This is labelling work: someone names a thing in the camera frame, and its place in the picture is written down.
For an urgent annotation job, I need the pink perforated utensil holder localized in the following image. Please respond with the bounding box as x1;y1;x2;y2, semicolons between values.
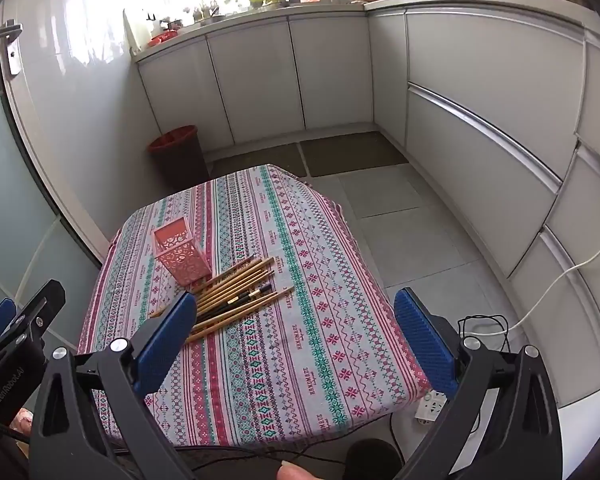
151;215;214;288

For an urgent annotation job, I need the white power strip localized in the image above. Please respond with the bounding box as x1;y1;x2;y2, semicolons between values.
414;391;448;425

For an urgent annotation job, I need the white cable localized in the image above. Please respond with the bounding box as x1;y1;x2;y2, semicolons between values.
505;225;600;333

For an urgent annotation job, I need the black round object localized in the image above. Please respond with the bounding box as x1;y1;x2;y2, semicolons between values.
345;439;403;480

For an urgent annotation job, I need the white cabinet with doors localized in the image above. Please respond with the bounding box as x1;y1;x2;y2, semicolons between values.
135;12;376;153

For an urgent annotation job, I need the frosted glass sliding door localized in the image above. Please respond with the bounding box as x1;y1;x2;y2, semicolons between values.
0;0;111;361

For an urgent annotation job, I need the floral patterned clothing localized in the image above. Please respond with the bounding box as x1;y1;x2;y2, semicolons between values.
10;407;33;433

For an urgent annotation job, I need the black chopstick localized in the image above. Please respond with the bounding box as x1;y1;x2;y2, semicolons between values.
215;290;265;311
197;284;273;321

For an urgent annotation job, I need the dark olive floor mat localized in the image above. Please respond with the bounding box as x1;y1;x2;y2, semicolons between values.
300;131;410;178
207;142;308;181

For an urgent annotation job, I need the white kitchen countertop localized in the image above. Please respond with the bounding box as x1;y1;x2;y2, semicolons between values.
132;0;600;61

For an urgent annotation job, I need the brown trash bin red rim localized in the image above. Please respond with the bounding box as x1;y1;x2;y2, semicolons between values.
146;125;210;193

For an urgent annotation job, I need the black cable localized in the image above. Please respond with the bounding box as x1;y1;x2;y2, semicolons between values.
457;315;511;356

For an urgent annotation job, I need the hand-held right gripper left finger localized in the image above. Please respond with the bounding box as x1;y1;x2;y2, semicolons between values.
30;290;198;480

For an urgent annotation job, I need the pile of wooden chopsticks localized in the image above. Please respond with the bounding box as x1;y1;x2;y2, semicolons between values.
147;255;296;343

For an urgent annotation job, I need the patterned striped tablecloth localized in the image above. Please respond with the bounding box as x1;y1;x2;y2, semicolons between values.
77;164;433;448

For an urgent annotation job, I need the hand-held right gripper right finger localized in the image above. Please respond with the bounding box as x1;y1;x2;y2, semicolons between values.
394;287;563;480

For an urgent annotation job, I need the person's right hand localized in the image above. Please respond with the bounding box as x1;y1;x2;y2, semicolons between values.
277;464;313;480

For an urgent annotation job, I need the metal door handle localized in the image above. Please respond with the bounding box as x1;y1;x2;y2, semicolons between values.
0;19;23;76

